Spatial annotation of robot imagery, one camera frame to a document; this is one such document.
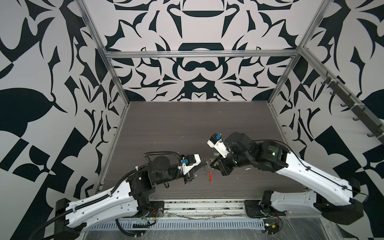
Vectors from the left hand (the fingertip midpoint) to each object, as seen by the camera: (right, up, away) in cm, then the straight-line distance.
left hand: (206, 160), depth 60 cm
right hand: (+2, -3, +2) cm, 4 cm away
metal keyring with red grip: (+1, -6, 0) cm, 6 cm away
